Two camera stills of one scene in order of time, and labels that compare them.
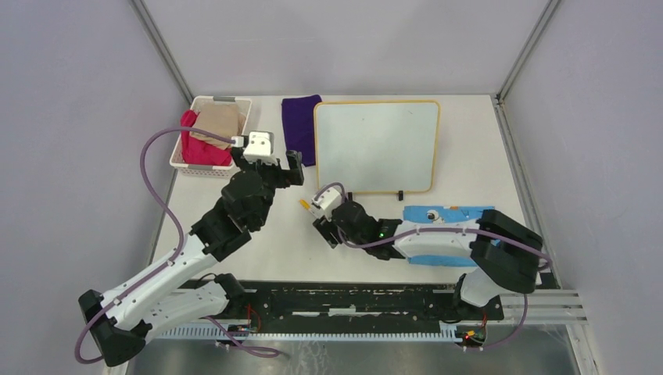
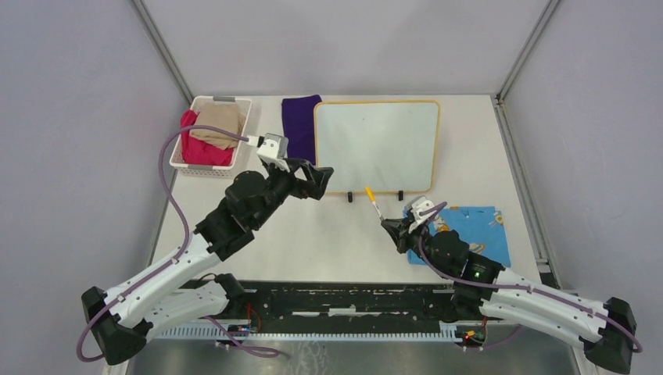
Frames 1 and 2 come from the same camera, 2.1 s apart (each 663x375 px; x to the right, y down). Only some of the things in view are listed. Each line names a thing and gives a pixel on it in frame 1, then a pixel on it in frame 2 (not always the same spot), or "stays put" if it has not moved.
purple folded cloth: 299,119 stays put
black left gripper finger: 296,175 to 316,187
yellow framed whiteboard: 378,146 stays put
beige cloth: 223,119 stays put
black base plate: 366,302 stays put
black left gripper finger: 241,164 to 293,164
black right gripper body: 353,239 to 418,241
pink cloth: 198,153 stays put
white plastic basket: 198,171 stays put
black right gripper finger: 326,230 to 398,228
